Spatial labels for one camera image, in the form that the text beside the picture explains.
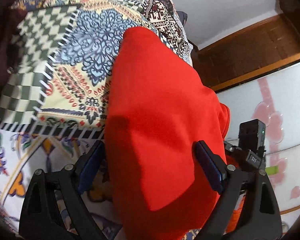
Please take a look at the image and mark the red zip jacket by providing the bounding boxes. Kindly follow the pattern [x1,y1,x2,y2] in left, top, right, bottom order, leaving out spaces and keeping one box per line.
[104,27,230,239]

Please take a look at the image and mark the grey blue backpack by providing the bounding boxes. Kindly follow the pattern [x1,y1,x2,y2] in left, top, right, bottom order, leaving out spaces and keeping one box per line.
[177,11,188,26]

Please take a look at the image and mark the patchwork patterned bedspread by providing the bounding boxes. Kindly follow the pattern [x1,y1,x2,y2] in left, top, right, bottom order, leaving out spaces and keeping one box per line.
[0,0,192,239]

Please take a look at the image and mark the wooden wardrobe with sliding door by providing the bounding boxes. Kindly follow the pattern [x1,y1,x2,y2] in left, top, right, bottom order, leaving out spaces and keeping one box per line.
[191,0,300,232]

